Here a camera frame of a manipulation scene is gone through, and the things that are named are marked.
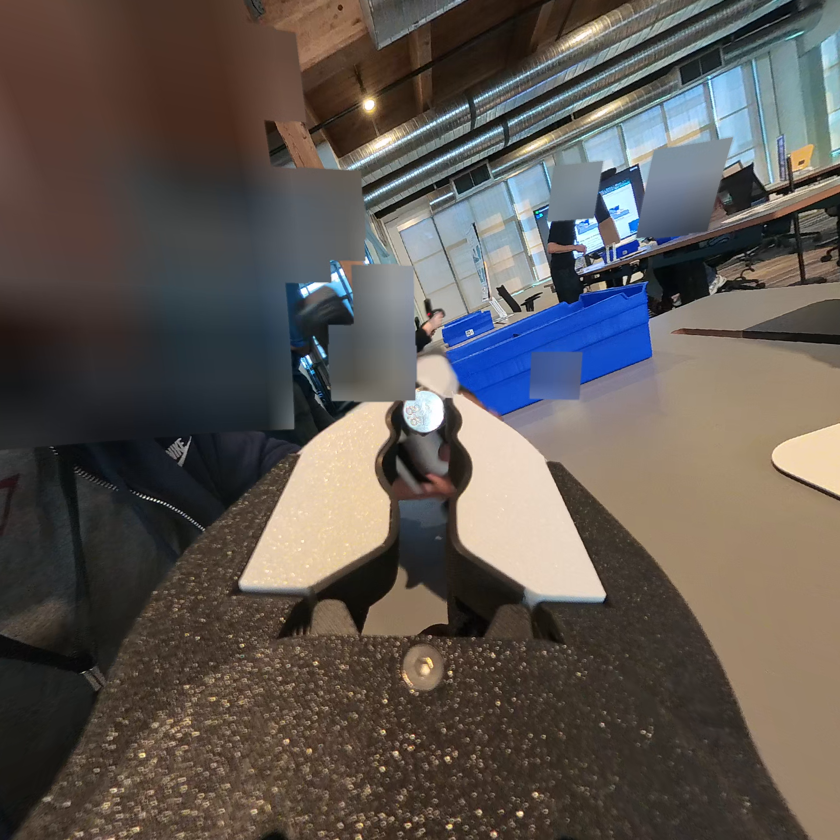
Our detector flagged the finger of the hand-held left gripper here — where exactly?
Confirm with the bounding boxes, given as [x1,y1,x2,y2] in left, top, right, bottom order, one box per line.
[419,353,460,398]
[395,453,454,492]

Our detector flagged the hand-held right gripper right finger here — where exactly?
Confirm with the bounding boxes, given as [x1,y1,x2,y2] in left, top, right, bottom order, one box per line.
[444,392,606,636]

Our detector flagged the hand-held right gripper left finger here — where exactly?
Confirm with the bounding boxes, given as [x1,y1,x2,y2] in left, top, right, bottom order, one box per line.
[239,397,401,636]

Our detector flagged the metal hex bolt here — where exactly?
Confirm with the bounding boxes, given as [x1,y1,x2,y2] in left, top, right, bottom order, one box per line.
[402,390,448,436]

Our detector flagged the small blue plastic bin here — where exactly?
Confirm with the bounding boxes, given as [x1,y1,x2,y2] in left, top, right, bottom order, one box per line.
[441,311,494,347]

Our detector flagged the roll-up banner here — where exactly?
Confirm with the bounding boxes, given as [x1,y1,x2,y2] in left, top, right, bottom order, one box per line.
[469,223,493,303]

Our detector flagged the person's dark jacket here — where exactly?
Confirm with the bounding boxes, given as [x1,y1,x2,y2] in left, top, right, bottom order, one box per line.
[0,430,303,821]

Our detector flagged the large blue plastic bin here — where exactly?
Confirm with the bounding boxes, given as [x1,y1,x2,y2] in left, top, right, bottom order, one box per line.
[446,282,654,416]

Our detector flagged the large display screen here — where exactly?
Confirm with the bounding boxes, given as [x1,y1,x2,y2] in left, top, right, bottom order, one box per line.
[535,164,647,263]

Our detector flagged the white stand base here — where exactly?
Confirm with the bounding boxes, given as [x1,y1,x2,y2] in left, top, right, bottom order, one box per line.
[771,423,840,500]

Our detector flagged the brown top office desk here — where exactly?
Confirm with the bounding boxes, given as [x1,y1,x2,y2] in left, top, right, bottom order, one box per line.
[577,167,840,296]

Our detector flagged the rectangular metal air vent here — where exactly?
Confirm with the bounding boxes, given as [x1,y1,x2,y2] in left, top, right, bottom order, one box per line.
[360,0,546,50]

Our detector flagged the black office chair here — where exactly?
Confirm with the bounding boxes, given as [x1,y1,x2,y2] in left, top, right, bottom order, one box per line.
[718,164,769,211]

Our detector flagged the long spiral air duct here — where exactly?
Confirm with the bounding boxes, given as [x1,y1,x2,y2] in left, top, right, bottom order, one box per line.
[361,72,683,204]
[338,0,815,172]

